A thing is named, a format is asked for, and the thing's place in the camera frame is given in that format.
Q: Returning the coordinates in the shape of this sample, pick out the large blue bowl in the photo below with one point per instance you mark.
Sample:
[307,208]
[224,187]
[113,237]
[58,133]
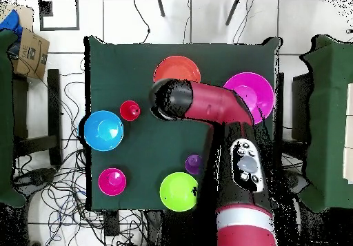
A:
[103,130]

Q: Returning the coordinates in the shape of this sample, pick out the blue bag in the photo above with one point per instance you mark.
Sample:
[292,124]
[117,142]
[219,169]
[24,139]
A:
[11,22]

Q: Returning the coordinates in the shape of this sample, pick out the purple cup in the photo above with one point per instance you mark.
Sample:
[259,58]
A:
[193,164]

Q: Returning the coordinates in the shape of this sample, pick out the red cup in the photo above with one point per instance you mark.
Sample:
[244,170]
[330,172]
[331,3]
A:
[128,111]

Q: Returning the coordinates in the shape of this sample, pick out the printed cardboard box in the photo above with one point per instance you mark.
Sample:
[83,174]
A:
[30,53]

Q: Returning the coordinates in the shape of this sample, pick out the black metal stand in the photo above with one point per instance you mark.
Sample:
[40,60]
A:
[300,105]
[53,105]

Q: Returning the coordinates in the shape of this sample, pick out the dark green tablecloth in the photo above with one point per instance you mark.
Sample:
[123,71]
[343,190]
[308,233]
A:
[124,64]

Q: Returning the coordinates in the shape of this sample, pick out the large pink bowl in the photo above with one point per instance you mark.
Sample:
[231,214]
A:
[259,91]

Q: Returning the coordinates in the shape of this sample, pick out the black pedestal foot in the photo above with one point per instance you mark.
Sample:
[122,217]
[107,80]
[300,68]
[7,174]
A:
[33,178]
[296,181]

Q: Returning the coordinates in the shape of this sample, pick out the orange bowl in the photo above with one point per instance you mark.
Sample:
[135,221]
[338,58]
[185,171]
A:
[176,68]

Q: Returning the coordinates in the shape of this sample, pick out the small red bowl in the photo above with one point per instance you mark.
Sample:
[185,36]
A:
[111,182]

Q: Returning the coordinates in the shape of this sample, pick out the green cloth covered table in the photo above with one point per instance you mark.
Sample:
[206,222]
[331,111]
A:
[328,119]
[5,119]

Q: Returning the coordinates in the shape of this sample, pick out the white box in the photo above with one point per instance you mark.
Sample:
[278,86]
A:
[349,119]

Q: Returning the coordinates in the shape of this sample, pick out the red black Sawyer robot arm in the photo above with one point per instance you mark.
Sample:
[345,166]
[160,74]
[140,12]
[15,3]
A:
[220,105]

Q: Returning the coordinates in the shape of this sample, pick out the plain cardboard box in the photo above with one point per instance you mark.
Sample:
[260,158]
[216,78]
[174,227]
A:
[26,15]

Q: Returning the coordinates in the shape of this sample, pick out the grey chair leg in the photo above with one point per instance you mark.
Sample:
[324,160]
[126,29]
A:
[161,7]
[232,11]

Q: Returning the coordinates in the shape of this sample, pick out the green bowl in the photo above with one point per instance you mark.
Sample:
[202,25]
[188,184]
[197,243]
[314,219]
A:
[176,193]

